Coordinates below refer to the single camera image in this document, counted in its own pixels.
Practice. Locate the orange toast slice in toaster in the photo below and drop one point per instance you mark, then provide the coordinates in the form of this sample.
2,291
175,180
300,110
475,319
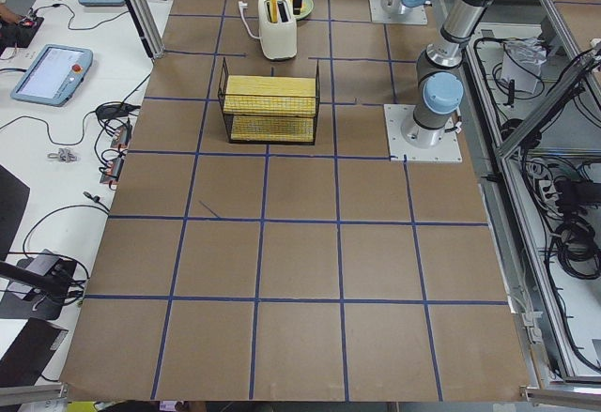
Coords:
273,11

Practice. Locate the aluminium frame post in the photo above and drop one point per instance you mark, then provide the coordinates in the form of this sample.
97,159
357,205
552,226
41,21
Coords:
146,28

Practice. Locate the near blue teach pendant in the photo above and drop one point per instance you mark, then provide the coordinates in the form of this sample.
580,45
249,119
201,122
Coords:
54,75

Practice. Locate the large wooden board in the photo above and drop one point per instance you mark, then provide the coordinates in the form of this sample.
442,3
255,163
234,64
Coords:
245,94

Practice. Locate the light green round plate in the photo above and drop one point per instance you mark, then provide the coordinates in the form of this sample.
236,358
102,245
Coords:
306,9

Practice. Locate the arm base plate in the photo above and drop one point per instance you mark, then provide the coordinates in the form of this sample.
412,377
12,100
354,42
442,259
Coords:
407,141
409,12

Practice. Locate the black wire basket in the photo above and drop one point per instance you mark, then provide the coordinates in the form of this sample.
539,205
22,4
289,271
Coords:
271,129

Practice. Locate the white two-slot toaster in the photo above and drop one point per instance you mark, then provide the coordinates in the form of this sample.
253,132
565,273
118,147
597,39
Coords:
278,40

